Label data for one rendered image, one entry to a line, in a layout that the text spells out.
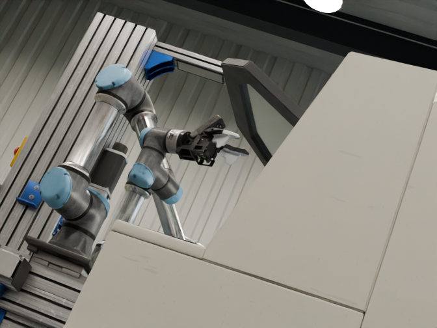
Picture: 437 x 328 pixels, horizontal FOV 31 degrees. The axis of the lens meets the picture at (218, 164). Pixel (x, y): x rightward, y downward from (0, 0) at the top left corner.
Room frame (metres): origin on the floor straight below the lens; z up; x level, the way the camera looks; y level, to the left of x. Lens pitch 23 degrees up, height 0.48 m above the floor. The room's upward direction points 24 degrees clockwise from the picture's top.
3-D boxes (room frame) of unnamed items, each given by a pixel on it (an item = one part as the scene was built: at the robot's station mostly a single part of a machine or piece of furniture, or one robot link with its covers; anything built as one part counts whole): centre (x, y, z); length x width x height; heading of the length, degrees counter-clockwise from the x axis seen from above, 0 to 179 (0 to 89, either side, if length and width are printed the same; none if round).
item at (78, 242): (2.55, 0.33, 1.09); 0.15 x 0.15 x 0.10
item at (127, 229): (2.00, -0.06, 0.96); 0.70 x 0.22 x 0.03; 161
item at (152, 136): (2.29, 0.20, 1.43); 0.11 x 0.08 x 0.09; 53
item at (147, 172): (2.30, 0.19, 1.34); 0.11 x 0.08 x 0.11; 143
